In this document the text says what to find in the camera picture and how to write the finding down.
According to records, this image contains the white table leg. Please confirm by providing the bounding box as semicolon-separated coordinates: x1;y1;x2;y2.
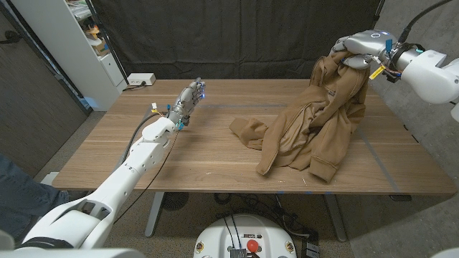
144;191;165;238
322;193;348;243

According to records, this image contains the black power adapter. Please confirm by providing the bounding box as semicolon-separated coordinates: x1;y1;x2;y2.
301;229;321;258

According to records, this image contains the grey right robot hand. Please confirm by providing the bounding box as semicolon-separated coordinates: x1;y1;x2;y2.
330;29;398;70

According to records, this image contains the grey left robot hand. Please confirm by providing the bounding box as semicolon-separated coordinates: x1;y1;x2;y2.
167;77;207;130

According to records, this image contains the black backdrop stand pole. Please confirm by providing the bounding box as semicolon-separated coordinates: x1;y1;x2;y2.
85;0;130;86

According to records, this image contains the person leg in jeans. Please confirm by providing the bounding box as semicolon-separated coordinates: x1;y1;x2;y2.
0;153;69;244

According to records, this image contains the small cardboard box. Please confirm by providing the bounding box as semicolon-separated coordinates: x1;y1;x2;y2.
91;39;111;57

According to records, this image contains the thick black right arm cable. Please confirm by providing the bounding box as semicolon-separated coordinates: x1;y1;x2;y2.
397;0;453;44

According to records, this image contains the white power strip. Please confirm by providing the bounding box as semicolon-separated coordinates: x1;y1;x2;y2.
127;72;157;87

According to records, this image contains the black backdrop curtain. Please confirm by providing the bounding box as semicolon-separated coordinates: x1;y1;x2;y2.
91;0;387;80

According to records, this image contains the black door handle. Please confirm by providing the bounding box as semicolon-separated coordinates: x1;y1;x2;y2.
0;30;23;45

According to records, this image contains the black floor cable bundle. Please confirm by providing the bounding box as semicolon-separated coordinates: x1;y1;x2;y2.
214;193;311;238

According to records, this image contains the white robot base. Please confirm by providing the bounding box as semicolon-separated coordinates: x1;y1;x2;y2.
193;214;298;258

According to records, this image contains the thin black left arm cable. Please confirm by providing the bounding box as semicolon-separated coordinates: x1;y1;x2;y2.
113;130;180;225

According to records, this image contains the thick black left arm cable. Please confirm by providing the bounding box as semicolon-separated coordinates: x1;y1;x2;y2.
120;111;169;169

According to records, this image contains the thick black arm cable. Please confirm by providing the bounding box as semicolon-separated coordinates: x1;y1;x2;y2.
397;0;453;44
120;111;169;169

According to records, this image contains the brown hooded jacket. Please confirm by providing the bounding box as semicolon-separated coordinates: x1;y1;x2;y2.
229;49;371;183

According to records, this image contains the yellow toy figure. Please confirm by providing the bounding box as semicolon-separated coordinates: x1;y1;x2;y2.
85;24;101;40

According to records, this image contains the white shelf cabinet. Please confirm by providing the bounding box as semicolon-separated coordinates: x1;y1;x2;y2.
10;0;128;112

